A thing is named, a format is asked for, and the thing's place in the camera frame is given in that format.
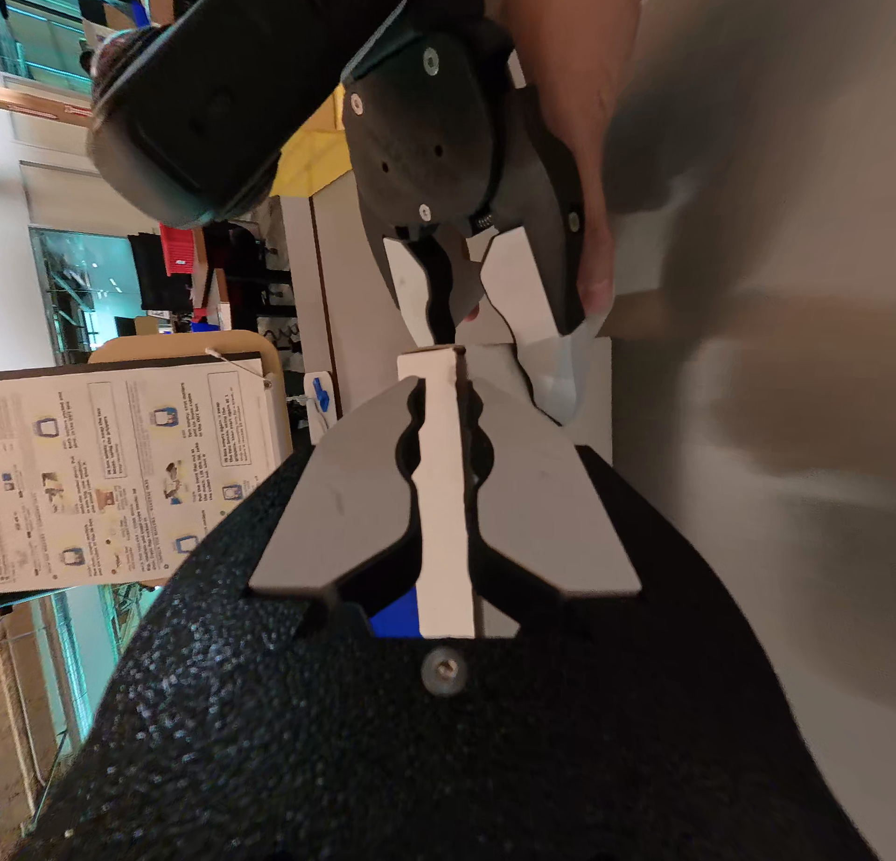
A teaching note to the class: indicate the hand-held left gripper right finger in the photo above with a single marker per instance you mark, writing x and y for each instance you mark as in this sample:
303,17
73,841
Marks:
553,511

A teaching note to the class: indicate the blue plastic bin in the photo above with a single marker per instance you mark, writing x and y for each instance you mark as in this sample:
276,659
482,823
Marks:
395,616

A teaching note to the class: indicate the small blue clip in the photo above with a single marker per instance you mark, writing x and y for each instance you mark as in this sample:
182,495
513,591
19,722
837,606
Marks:
320,392

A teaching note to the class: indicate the yellow plastic bin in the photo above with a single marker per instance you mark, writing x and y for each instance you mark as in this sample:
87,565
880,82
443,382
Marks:
315,154

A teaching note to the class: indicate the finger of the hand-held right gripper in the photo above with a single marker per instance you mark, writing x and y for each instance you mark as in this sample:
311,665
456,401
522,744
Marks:
521,287
413,284

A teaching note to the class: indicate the person's right hand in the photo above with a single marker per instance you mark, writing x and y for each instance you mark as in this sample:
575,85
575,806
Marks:
574,70

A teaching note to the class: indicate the white cardboard mailer box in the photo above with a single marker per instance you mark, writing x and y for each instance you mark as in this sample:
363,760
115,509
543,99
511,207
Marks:
441,525

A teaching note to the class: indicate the printed instruction board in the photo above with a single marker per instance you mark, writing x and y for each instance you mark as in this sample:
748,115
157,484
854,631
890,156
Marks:
126,469

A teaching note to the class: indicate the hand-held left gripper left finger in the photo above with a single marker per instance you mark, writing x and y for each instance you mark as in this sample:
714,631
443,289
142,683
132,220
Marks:
336,511

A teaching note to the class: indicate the red storage bin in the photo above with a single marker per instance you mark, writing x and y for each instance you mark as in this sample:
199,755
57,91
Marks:
176,249

